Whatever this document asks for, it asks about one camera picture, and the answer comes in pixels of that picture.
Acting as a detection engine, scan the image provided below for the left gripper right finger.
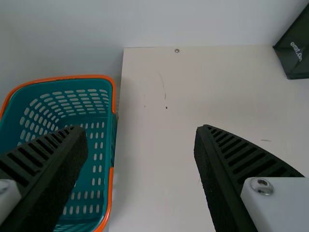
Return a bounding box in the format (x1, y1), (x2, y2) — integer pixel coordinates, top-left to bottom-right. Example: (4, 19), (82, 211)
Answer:
(192, 124), (309, 232)

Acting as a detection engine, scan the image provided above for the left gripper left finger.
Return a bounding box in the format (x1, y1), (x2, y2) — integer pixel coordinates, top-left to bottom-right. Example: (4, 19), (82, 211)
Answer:
(0, 125), (89, 232)

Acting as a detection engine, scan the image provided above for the teal shopping basket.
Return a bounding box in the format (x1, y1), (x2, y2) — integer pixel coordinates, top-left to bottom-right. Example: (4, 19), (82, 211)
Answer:
(0, 74), (119, 232)

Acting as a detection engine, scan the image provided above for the dark grey bag with straps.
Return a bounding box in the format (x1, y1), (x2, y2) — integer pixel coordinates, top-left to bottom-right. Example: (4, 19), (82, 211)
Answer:
(272, 2), (309, 80)

